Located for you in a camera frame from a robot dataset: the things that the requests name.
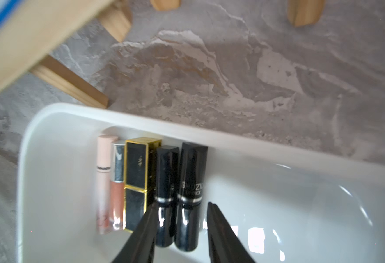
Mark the black round lipstick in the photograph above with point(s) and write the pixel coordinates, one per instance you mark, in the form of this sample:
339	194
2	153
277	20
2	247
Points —
191	183

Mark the white plastic storage box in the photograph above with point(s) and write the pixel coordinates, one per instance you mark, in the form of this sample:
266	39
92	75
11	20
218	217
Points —
286	205

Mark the pink gloss silver cap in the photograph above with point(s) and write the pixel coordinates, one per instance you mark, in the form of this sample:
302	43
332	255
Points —
117	185

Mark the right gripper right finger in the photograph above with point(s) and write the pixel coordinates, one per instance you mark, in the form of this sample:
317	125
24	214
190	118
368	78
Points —
224	246

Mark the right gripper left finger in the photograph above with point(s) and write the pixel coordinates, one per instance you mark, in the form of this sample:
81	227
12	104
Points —
140	247

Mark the black lipstick silver band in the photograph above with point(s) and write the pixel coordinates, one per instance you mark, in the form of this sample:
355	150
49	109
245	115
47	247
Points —
166	193

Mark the pale pink lip gloss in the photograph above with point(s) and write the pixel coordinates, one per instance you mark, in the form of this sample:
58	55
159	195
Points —
104	154

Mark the black gold square lipstick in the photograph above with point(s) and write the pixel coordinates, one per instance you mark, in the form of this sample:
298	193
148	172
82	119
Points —
139	179

